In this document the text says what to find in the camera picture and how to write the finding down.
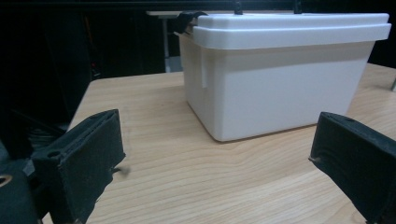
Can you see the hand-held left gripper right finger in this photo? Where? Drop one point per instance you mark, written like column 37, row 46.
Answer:
column 358, row 161

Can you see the white plastic storage box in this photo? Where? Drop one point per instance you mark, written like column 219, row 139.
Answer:
column 280, row 96

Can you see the white lid with black latches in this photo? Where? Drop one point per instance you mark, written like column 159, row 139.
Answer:
column 289, row 31

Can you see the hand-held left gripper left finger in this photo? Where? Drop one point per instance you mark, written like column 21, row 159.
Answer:
column 84, row 155

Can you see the white metal desk frame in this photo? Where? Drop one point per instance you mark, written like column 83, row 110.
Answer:
column 165, row 43

